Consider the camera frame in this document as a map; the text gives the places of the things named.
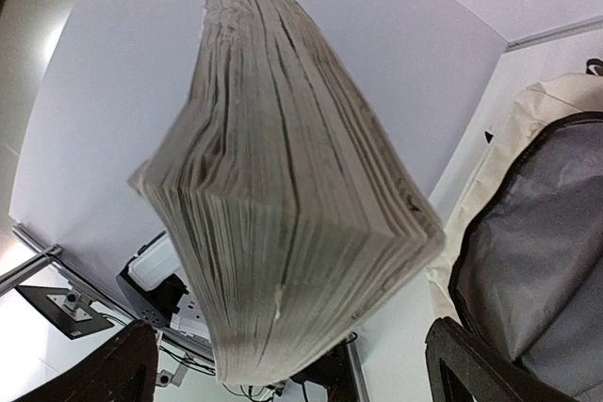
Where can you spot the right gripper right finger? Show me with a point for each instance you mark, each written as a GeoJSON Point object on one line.
{"type": "Point", "coordinates": [462, 367]}

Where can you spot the cream canvas backpack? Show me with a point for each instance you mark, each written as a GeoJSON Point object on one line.
{"type": "Point", "coordinates": [522, 266]}

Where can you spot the monitor stand plate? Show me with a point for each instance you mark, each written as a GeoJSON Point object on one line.
{"type": "Point", "coordinates": [66, 309]}

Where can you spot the orange cover paperback book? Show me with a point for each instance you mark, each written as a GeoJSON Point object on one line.
{"type": "Point", "coordinates": [288, 207]}

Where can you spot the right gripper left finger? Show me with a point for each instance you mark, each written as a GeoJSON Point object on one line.
{"type": "Point", "coordinates": [121, 369]}

